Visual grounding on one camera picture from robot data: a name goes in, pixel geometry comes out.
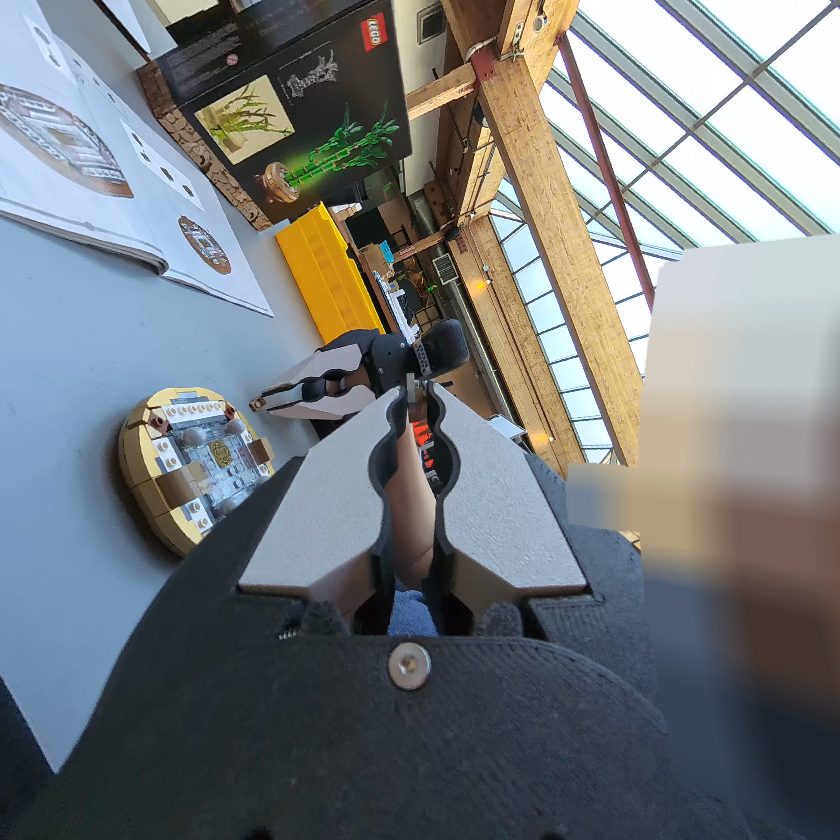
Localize person's blue jeans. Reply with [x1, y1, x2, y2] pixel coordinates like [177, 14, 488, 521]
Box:
[387, 587, 439, 637]

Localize lego instruction booklet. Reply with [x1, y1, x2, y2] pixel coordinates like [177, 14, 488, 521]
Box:
[0, 0, 274, 318]

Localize brown scaled lego structure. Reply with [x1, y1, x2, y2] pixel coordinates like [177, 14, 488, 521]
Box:
[136, 62, 275, 232]

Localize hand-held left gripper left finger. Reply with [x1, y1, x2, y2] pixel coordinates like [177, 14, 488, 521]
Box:
[238, 386, 409, 623]

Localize round gold lego base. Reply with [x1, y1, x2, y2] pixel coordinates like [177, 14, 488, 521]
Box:
[118, 386, 277, 559]

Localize black lego box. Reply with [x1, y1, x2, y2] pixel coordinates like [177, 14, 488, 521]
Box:
[154, 0, 414, 224]

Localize yellow plastic bin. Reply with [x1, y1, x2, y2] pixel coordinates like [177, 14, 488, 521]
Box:
[274, 202, 388, 345]

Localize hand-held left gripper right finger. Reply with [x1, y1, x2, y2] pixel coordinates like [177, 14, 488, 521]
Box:
[425, 382, 589, 619]

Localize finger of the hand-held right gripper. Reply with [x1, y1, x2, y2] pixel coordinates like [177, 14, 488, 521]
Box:
[264, 344, 364, 399]
[264, 385, 379, 422]

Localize person's right forearm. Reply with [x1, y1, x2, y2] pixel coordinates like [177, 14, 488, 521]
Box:
[386, 420, 439, 588]

